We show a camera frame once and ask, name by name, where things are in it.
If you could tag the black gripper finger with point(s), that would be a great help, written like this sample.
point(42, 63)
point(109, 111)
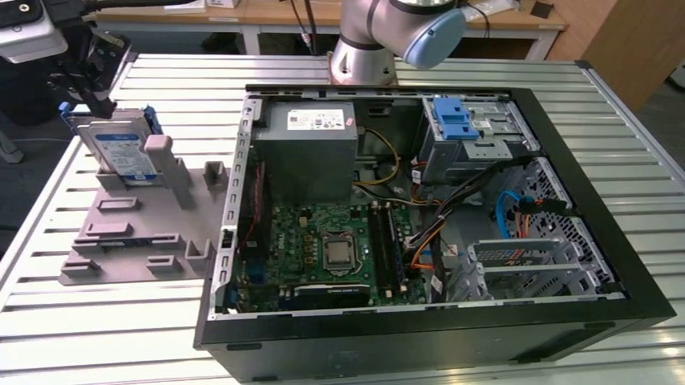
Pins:
point(100, 100)

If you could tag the hard disk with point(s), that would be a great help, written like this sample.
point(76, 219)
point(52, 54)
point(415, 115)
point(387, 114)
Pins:
point(121, 156)

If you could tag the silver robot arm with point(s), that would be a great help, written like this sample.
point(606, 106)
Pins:
point(364, 40)

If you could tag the silver metal disk bay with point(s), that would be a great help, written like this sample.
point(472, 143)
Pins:
point(536, 268)

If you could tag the black chair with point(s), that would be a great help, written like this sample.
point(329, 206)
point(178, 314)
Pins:
point(28, 104)

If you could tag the grey furniture foot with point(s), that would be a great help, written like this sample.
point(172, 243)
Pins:
point(12, 152)

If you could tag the white box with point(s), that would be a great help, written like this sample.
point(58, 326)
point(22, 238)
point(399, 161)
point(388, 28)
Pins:
point(221, 3)
point(193, 4)

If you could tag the wooden desk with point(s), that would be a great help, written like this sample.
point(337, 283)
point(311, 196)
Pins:
point(214, 18)

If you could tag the grey parts rack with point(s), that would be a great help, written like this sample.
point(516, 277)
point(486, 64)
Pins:
point(140, 208)

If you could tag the grey power supply unit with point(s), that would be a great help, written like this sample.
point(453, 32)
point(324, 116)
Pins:
point(305, 168)

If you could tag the green motherboard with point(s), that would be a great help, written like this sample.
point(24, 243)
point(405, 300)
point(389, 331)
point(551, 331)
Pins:
point(300, 240)

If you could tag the silver CPU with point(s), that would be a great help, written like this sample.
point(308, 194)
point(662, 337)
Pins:
point(340, 255)

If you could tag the black graphics card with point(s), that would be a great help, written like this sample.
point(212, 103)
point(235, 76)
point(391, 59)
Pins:
point(332, 294)

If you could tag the blue plastic drive latch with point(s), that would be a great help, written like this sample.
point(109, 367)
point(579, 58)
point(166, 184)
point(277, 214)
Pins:
point(455, 120)

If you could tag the RAM stick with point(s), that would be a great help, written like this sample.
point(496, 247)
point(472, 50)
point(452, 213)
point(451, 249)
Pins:
point(397, 252)

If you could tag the silver optical drive bay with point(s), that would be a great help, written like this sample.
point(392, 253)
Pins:
point(482, 150)

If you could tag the small dark box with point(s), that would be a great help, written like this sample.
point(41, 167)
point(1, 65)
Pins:
point(542, 10)

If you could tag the black PC case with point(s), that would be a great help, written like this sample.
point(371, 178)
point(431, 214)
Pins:
point(428, 349)

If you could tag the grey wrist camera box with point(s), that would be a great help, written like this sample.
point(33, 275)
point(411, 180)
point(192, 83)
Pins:
point(30, 36)

